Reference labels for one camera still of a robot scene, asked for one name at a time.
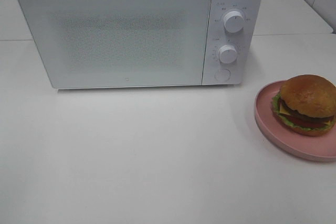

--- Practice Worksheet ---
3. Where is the upper white power knob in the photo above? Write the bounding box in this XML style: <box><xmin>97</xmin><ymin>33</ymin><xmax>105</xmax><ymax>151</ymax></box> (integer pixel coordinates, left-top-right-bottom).
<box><xmin>223</xmin><ymin>10</ymin><xmax>245</xmax><ymax>33</ymax></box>

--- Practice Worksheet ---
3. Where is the white microwave oven body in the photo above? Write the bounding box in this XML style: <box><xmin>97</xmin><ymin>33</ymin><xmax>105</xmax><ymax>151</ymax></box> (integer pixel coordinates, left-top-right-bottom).
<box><xmin>18</xmin><ymin>0</ymin><xmax>265</xmax><ymax>90</ymax></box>

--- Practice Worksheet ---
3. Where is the white microwave door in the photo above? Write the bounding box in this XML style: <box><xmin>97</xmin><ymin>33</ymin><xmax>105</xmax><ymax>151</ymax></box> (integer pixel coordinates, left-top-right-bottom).
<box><xmin>18</xmin><ymin>0</ymin><xmax>210</xmax><ymax>89</ymax></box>

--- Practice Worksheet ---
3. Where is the pink round plate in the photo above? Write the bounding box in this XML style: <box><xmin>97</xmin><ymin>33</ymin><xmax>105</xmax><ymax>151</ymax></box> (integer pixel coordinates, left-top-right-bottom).
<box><xmin>254</xmin><ymin>80</ymin><xmax>335</xmax><ymax>162</ymax></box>

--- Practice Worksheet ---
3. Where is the toy hamburger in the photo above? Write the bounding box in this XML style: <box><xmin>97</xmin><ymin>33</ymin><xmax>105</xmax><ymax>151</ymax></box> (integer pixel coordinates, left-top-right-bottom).
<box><xmin>272</xmin><ymin>74</ymin><xmax>335</xmax><ymax>136</ymax></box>

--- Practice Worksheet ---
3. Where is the round door release button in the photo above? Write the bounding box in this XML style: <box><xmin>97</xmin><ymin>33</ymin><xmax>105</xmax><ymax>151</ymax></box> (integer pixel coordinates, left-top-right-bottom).
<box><xmin>215</xmin><ymin>69</ymin><xmax>230</xmax><ymax>82</ymax></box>

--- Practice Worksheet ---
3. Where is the white timer knob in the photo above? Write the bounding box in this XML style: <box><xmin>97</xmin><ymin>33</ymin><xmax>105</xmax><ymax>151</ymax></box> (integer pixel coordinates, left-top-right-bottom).
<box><xmin>217</xmin><ymin>44</ymin><xmax>238</xmax><ymax>64</ymax></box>

